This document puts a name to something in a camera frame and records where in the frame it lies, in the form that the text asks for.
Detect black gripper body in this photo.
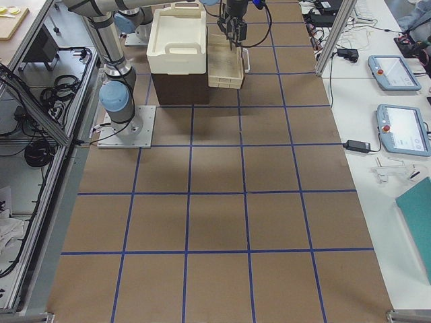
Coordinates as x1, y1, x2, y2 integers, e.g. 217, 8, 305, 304
219, 0, 248, 42

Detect wooden drawer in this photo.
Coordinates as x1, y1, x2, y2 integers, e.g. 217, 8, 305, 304
207, 43, 251, 89

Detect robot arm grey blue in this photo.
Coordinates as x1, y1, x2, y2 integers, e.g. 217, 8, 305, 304
65, 1, 215, 139

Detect dark brown drawer cabinet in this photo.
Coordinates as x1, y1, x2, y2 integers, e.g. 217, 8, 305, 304
152, 73, 209, 106

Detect white plastic tray box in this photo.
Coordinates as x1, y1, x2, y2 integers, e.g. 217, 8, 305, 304
146, 1, 207, 75

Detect black charger block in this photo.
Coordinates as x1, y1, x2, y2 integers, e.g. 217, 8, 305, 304
337, 48, 359, 63

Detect upper teach pendant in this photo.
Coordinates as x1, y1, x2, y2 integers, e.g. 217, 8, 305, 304
368, 55, 422, 91

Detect teach pendant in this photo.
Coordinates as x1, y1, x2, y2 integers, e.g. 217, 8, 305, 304
368, 55, 422, 91
376, 104, 430, 157

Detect black power brick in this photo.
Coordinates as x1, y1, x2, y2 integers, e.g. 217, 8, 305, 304
343, 139, 371, 153

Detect lower teach pendant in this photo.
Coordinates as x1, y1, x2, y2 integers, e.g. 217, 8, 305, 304
376, 104, 430, 157

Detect wooden board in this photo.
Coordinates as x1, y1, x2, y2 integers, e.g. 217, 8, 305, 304
1, 6, 30, 40

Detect teal folder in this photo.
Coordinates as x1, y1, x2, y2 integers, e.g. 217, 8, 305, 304
395, 177, 430, 284

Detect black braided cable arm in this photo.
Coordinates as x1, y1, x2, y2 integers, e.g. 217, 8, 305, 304
242, 0, 273, 48

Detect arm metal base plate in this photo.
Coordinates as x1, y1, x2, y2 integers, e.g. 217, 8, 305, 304
125, 33, 150, 47
96, 105, 156, 149

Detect aluminium frame post right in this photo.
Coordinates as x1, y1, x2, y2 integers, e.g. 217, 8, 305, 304
314, 0, 356, 77

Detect coiled black cables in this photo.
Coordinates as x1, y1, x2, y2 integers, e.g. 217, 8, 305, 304
40, 74, 81, 118

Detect clear acrylic bracket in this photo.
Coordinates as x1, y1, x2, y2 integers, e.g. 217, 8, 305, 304
371, 157, 422, 184

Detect aluminium frame rail left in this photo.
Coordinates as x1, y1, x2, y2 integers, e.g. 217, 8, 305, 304
1, 63, 71, 146

